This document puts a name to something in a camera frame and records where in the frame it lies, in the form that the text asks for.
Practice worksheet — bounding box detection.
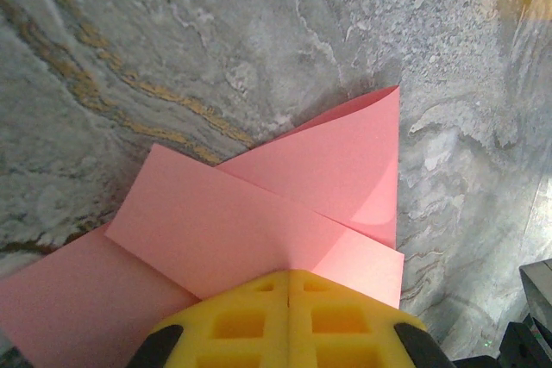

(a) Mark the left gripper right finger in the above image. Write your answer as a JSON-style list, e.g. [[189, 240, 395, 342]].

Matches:
[[289, 268, 454, 368]]

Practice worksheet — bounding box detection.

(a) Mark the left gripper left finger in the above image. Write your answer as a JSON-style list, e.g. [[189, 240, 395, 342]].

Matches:
[[129, 270, 291, 368]]

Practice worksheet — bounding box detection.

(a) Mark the pink paper sheet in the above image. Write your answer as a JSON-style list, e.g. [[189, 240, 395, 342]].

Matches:
[[0, 84, 405, 359]]

